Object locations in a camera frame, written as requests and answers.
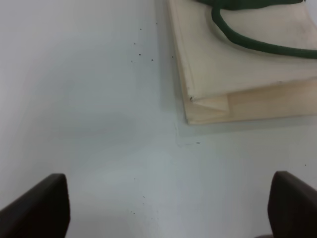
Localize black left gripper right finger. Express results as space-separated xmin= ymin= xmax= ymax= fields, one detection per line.
xmin=267 ymin=171 xmax=317 ymax=238

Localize white linen bag green handles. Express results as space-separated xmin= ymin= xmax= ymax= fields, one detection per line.
xmin=167 ymin=0 xmax=317 ymax=124

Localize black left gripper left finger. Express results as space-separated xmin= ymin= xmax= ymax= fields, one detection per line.
xmin=0 ymin=174 xmax=70 ymax=238

